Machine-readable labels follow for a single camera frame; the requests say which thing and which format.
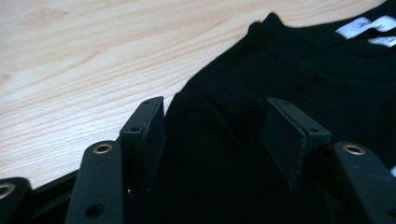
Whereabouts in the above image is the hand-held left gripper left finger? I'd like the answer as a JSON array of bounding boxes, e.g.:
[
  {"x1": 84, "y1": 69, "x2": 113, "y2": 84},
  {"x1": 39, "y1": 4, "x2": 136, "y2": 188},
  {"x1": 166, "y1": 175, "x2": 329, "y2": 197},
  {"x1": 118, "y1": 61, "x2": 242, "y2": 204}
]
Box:
[{"x1": 119, "y1": 95, "x2": 167, "y2": 191}]

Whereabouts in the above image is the black garment with white print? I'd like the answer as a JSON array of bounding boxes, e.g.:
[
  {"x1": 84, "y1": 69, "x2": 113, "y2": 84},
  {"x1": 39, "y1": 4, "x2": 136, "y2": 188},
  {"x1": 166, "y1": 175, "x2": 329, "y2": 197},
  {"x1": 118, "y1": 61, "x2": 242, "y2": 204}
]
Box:
[{"x1": 31, "y1": 0, "x2": 396, "y2": 224}]

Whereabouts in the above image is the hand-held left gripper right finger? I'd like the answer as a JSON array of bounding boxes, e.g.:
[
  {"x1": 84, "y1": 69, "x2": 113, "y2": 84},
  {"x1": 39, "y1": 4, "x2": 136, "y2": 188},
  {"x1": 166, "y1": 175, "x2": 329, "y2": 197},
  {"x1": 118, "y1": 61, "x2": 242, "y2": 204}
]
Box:
[{"x1": 261, "y1": 96, "x2": 332, "y2": 190}]

